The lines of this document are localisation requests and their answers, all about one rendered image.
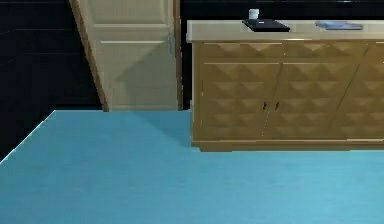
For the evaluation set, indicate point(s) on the cream panelled room door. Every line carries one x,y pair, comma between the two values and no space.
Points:
133,60

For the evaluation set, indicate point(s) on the brown wooden sideboard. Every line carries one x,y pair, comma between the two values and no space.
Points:
286,96

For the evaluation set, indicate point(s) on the black laptop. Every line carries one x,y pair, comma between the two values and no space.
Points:
265,25

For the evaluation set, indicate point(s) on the blue book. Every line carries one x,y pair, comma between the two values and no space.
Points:
339,25

